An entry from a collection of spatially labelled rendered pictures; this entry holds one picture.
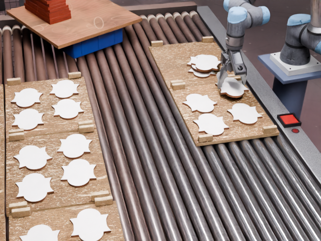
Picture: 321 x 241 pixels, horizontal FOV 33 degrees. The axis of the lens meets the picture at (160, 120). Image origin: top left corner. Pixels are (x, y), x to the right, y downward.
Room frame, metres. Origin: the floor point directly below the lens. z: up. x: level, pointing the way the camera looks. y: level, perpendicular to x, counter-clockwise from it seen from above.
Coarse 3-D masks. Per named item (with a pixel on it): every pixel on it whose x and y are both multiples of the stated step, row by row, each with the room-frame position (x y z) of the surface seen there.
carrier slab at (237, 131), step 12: (180, 96) 2.01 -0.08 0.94; (216, 96) 2.02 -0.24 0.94; (228, 96) 2.02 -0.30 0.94; (252, 96) 2.03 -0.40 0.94; (180, 108) 1.92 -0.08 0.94; (216, 108) 1.93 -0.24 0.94; (228, 108) 1.93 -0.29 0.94; (192, 120) 1.83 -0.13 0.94; (228, 120) 1.84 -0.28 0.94; (264, 120) 1.84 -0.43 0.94; (192, 132) 1.75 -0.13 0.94; (228, 132) 1.75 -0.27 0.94; (240, 132) 1.76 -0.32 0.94; (252, 132) 1.76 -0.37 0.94; (276, 132) 1.76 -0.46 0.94; (204, 144) 1.69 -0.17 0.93
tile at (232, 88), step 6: (228, 78) 2.10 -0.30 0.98; (234, 78) 2.10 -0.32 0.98; (216, 84) 2.06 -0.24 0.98; (222, 84) 2.05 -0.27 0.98; (228, 84) 2.06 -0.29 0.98; (234, 84) 2.06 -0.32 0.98; (240, 84) 2.06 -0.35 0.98; (222, 90) 2.01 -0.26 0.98; (228, 90) 2.01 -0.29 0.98; (234, 90) 2.01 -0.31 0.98; (240, 90) 2.01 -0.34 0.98; (246, 90) 2.02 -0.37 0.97; (234, 96) 1.97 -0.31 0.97; (240, 96) 1.98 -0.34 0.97
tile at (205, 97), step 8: (192, 96) 2.00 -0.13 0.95; (200, 96) 2.00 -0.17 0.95; (184, 104) 1.94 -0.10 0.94; (192, 104) 1.94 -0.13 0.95; (200, 104) 1.94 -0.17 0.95; (208, 104) 1.94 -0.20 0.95; (216, 104) 1.95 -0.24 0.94; (192, 112) 1.89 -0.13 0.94; (200, 112) 1.89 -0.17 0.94; (208, 112) 1.88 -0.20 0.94
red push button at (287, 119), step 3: (282, 117) 1.88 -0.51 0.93; (285, 117) 1.88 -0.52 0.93; (288, 117) 1.88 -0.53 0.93; (291, 117) 1.89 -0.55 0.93; (294, 117) 1.89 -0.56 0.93; (285, 120) 1.86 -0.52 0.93; (288, 120) 1.86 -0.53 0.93; (291, 120) 1.86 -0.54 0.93; (294, 120) 1.86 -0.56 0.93; (297, 120) 1.86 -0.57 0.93; (285, 123) 1.84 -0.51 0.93
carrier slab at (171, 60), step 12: (156, 48) 2.45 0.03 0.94; (168, 48) 2.46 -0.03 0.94; (180, 48) 2.46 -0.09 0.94; (192, 48) 2.46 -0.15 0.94; (204, 48) 2.47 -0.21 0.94; (216, 48) 2.47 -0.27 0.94; (156, 60) 2.33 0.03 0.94; (168, 60) 2.33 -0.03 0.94; (180, 60) 2.33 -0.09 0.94; (168, 72) 2.22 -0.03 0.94; (180, 72) 2.22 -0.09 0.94; (216, 72) 2.23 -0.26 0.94; (228, 72) 2.23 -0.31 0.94; (168, 84) 2.11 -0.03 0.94; (192, 84) 2.12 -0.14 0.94; (204, 84) 2.12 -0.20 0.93
